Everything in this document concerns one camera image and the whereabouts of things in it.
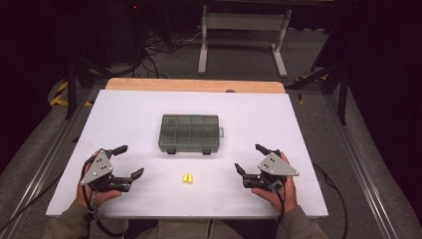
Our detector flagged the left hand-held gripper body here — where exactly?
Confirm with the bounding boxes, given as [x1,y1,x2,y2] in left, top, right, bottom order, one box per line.
[80,148,133,193]

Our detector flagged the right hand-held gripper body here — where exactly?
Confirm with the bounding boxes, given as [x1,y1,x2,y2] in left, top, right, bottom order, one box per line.
[243,152,301,193]

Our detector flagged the grey plastic compartment box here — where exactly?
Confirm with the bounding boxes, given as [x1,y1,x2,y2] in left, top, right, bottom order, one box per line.
[157,114,225,155]

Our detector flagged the person's left hand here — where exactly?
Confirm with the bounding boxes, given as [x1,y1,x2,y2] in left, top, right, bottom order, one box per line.
[75,150,122,209]

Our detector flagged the person's right hand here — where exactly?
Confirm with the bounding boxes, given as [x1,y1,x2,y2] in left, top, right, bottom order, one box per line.
[251,151,300,214]

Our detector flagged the white board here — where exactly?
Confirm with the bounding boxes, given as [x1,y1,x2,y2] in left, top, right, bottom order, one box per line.
[45,89,329,220]

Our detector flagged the black metal stand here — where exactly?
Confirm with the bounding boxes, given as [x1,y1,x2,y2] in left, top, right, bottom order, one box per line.
[64,58,112,120]
[285,49,350,126]

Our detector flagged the yellow black floor tape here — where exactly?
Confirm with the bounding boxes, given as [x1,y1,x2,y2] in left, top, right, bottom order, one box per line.
[49,81,95,108]

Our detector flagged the wooden table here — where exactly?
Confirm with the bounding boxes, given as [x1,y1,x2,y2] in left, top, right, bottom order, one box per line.
[105,78,287,95]

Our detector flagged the black equipment with red light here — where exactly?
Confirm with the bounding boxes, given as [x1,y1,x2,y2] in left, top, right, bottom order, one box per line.
[105,0,173,66]

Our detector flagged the white metal stand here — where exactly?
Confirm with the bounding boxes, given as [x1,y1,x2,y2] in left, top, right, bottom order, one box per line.
[197,4,293,79]

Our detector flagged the left hand-held gripper cable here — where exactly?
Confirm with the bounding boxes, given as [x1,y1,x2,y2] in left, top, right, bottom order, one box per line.
[80,155,128,239]

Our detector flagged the hand-held gripper cable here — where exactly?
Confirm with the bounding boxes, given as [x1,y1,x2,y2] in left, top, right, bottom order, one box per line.
[80,155,128,239]
[272,180,288,239]

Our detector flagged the right hand-held gripper cable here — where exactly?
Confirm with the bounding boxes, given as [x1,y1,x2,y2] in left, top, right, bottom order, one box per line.
[272,180,288,239]

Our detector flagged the aluminium floor rail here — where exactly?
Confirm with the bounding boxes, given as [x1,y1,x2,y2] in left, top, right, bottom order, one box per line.
[322,94,404,239]
[0,88,101,239]

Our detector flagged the black floor cable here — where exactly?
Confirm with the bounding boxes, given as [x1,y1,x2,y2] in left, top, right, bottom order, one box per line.
[0,172,65,233]
[312,162,349,239]

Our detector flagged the bundle of black floor cables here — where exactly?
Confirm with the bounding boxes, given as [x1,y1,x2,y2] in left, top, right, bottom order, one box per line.
[130,29,204,80]

